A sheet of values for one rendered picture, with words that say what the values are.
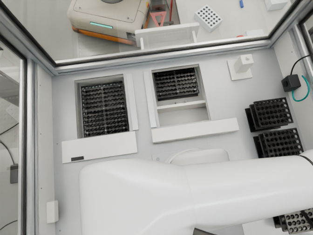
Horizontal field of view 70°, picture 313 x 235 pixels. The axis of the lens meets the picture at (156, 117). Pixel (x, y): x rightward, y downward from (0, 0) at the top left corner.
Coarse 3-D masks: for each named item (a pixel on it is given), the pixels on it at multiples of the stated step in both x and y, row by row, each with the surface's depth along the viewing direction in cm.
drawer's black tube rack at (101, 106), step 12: (84, 96) 97; (96, 96) 94; (108, 96) 97; (120, 96) 94; (84, 108) 96; (96, 108) 93; (108, 108) 93; (120, 108) 96; (84, 120) 91; (96, 120) 94; (108, 120) 91; (120, 120) 91; (84, 132) 90; (96, 132) 90; (108, 132) 93; (120, 132) 90
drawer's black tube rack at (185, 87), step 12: (156, 72) 97; (168, 72) 97; (180, 72) 97; (192, 72) 100; (156, 84) 98; (168, 84) 95; (180, 84) 95; (192, 84) 98; (168, 96) 94; (180, 96) 98; (192, 96) 97
